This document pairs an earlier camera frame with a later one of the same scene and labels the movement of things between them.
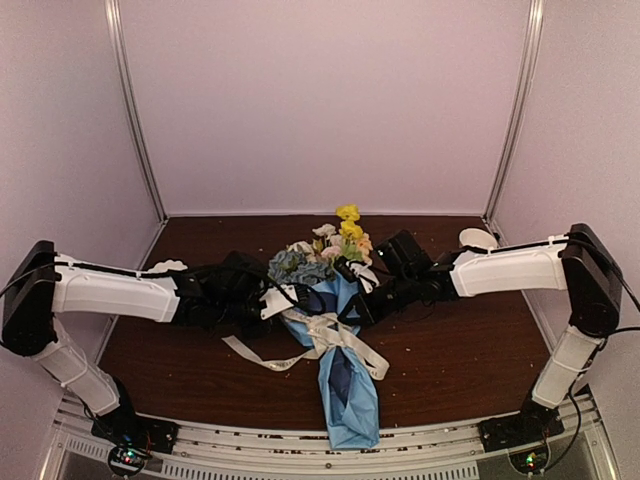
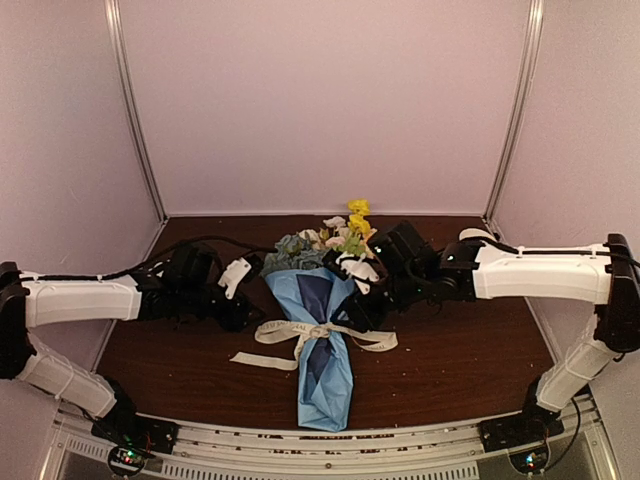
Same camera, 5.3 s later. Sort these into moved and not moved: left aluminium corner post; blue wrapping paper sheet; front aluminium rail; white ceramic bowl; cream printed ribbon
Moved: blue wrapping paper sheet; cream printed ribbon
Not moved: left aluminium corner post; white ceramic bowl; front aluminium rail
